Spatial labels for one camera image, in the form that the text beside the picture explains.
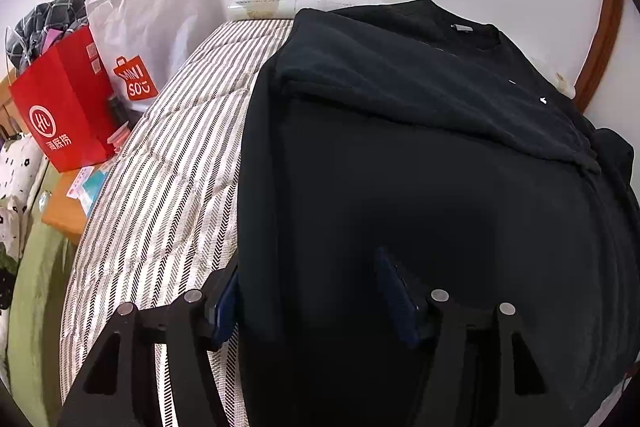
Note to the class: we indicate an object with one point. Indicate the black sweater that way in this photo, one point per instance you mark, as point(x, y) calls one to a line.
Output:
point(400, 157)

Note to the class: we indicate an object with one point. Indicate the white dotted cloth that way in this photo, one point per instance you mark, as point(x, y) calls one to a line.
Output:
point(15, 177)

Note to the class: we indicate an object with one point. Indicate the wooden nightstand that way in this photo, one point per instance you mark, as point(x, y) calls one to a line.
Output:
point(60, 212)

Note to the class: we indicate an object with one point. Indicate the dark checkered cloth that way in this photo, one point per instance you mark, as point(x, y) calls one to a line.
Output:
point(55, 14)

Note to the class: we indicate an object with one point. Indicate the brown wooden door frame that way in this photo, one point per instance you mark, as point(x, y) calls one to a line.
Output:
point(602, 32)

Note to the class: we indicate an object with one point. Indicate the striped bed mattress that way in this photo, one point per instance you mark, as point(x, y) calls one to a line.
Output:
point(175, 182)

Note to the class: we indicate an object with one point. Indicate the green blanket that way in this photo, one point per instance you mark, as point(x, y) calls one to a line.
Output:
point(35, 307)

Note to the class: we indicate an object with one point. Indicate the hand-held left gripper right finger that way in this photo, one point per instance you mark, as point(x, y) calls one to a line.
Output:
point(395, 297)

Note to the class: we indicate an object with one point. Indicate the white plastic bag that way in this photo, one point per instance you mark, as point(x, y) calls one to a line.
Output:
point(150, 17)

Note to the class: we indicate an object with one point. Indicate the printed papers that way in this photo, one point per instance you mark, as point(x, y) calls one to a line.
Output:
point(87, 187)

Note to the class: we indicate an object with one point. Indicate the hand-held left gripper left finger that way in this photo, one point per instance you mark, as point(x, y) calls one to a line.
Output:
point(225, 307)

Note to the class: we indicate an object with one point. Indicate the red paper bag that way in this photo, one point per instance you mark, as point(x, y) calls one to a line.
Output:
point(60, 107)

